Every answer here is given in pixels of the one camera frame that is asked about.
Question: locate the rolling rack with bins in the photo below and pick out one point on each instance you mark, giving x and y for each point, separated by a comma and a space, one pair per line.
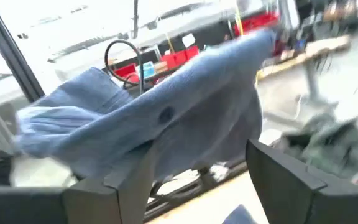
179, 57

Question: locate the black aluminium frame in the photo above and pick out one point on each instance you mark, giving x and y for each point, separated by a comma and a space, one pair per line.
15, 62

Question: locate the wooden workbench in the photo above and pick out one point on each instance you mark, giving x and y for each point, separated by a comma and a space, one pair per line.
322, 46

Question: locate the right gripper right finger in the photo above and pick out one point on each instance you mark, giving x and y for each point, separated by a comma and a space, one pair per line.
291, 202

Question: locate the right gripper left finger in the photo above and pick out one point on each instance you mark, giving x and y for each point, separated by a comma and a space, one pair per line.
132, 199

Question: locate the blue box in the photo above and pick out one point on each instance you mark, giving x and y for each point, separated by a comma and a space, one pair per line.
148, 69

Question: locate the blue denim baseball cap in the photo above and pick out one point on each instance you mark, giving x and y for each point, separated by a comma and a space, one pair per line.
182, 102
239, 216

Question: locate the green baseball cap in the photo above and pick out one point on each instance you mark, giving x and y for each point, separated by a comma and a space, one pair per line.
331, 149

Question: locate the red bin wall rack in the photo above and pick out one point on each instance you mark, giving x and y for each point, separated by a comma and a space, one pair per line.
256, 23

